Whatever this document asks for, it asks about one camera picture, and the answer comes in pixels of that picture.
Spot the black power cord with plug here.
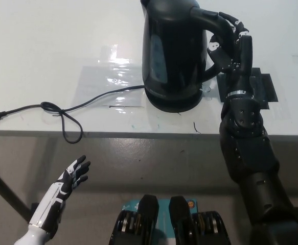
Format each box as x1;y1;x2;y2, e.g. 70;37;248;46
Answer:
0;85;146;143

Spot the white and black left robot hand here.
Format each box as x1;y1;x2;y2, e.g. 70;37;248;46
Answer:
28;155;91;233

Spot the black tape patch on table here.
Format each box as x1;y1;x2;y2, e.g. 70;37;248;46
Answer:
217;67;279;111

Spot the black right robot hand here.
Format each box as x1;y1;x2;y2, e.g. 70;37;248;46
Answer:
207;11;254;97

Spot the clear plastic sheet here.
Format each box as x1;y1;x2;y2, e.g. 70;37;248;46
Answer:
73;65;146;109

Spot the black diagonal table leg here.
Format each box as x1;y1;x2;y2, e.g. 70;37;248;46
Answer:
0;158;33;225

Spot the black electric kettle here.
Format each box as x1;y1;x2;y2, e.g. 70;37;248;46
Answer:
140;0;235;108

